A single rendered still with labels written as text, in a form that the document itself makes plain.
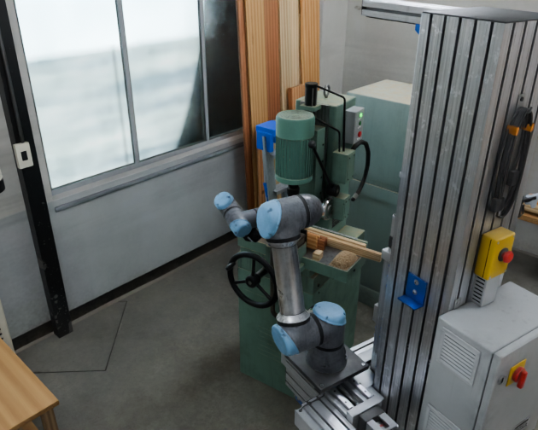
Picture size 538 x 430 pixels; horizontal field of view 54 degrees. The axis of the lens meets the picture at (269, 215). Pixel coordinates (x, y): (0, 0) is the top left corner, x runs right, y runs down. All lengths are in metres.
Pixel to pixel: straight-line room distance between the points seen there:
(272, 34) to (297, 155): 1.79
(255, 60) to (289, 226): 2.33
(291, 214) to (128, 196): 2.01
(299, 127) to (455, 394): 1.25
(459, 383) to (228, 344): 1.92
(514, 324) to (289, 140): 1.21
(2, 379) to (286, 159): 1.54
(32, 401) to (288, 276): 1.23
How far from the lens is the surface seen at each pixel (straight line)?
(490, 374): 1.59
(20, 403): 2.47
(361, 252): 2.47
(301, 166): 2.40
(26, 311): 3.49
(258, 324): 2.84
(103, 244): 3.56
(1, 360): 2.71
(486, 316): 1.67
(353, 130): 2.59
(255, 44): 3.85
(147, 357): 3.32
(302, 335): 1.81
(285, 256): 1.71
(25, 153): 3.00
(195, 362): 3.24
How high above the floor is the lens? 2.18
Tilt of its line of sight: 27 degrees down
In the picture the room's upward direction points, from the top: straight up
